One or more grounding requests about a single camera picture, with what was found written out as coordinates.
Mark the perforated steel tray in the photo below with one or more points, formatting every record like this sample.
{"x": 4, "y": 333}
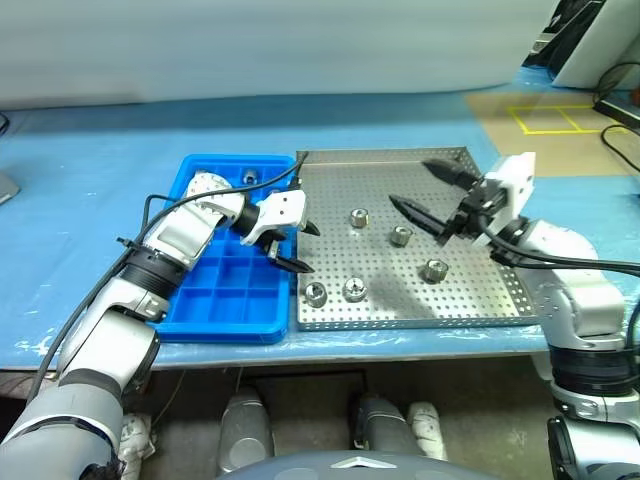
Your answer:
{"x": 380, "y": 190}

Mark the blue plastic compartment tray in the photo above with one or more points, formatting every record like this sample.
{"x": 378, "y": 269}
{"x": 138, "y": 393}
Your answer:
{"x": 235, "y": 300}

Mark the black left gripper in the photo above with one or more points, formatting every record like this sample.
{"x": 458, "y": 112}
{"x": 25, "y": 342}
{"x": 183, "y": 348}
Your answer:
{"x": 274, "y": 244}

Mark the grey flat device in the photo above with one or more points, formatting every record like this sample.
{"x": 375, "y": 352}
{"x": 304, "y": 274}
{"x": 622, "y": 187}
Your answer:
{"x": 7, "y": 187}

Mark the grey robot torso cover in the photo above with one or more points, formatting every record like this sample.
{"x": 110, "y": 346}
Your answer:
{"x": 350, "y": 467}

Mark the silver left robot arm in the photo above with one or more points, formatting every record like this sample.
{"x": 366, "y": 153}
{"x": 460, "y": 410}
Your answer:
{"x": 175, "y": 235}

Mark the black flat device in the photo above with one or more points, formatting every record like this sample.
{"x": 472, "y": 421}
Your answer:
{"x": 622, "y": 110}

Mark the white robot foot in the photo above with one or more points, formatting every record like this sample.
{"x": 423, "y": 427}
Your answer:
{"x": 136, "y": 442}
{"x": 427, "y": 430}

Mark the black and grey equipment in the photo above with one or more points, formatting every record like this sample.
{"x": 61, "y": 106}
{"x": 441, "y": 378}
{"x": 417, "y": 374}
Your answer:
{"x": 565, "y": 30}

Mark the grey rounded robot leg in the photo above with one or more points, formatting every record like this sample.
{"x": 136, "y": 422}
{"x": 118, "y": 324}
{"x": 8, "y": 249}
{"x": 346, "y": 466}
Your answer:
{"x": 245, "y": 430}
{"x": 382, "y": 425}

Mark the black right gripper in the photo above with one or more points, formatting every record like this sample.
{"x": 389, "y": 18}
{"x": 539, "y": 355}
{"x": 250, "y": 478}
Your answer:
{"x": 480, "y": 205}

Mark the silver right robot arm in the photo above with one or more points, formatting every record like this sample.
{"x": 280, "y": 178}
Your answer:
{"x": 575, "y": 250}

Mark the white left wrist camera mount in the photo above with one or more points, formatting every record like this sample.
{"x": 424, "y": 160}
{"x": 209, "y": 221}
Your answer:
{"x": 280, "y": 207}

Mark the white panel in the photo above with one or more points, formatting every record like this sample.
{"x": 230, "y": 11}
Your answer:
{"x": 610, "y": 45}

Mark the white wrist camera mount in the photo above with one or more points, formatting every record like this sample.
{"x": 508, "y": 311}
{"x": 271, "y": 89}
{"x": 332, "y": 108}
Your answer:
{"x": 280, "y": 207}
{"x": 517, "y": 180}

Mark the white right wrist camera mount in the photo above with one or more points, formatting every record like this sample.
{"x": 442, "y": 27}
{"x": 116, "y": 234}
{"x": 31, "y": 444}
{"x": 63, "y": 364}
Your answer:
{"x": 517, "y": 180}

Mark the brown cardboard mat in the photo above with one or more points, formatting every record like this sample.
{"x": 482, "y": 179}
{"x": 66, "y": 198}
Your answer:
{"x": 550, "y": 150}

